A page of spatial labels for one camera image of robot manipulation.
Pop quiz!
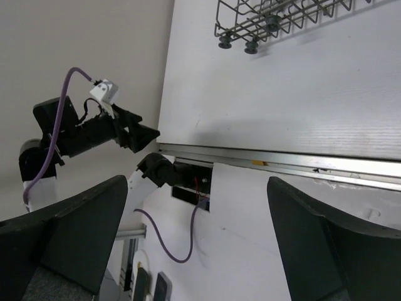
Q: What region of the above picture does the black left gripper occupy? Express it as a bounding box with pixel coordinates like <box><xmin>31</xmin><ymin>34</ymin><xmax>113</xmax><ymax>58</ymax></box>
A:
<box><xmin>75</xmin><ymin>105</ymin><xmax>160</xmax><ymax>153</ymax></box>

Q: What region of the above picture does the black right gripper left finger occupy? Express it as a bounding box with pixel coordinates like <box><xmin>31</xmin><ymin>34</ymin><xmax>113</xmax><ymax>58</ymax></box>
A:
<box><xmin>1</xmin><ymin>175</ymin><xmax>128</xmax><ymax>300</ymax></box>

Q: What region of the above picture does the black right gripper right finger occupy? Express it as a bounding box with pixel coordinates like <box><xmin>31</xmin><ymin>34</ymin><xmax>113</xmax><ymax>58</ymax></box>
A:
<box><xmin>267</xmin><ymin>177</ymin><xmax>400</xmax><ymax>300</ymax></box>

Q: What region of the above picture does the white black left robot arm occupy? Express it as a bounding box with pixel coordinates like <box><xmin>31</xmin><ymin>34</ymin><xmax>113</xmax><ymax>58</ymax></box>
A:
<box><xmin>19</xmin><ymin>98</ymin><xmax>160</xmax><ymax>212</ymax></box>

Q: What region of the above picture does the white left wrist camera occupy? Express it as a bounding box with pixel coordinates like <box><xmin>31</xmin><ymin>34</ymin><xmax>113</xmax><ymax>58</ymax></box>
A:
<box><xmin>90</xmin><ymin>79</ymin><xmax>120</xmax><ymax>105</ymax></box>

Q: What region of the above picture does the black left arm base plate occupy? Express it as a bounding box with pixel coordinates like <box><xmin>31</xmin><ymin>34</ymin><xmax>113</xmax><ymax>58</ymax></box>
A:
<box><xmin>171</xmin><ymin>162</ymin><xmax>212</xmax><ymax>212</ymax></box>

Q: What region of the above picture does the aluminium table edge rail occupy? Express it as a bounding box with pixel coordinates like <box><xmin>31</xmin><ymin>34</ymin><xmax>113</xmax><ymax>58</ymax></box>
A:
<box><xmin>159</xmin><ymin>144</ymin><xmax>400</xmax><ymax>191</ymax></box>

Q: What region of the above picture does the grey wire dish rack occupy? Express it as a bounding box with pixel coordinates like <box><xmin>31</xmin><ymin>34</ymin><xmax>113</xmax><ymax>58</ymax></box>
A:
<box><xmin>214</xmin><ymin>0</ymin><xmax>393</xmax><ymax>55</ymax></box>

